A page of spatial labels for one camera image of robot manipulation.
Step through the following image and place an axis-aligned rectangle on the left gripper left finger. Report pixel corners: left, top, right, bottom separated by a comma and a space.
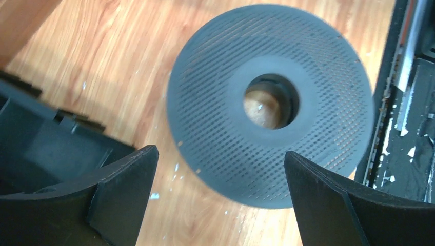
1, 145, 159, 245

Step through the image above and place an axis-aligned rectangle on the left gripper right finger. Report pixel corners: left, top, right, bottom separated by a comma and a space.
284, 151, 434, 245

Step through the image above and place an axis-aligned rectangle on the black cable spool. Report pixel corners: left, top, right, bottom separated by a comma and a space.
167, 4, 374, 209

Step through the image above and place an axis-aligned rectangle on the black plastic bin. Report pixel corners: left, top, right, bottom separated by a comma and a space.
1, 72, 135, 195

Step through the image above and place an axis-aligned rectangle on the wooden compartment tray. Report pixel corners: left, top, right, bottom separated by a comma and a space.
1, 0, 60, 69

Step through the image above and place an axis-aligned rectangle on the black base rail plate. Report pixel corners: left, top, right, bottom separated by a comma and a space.
355, 1, 434, 203

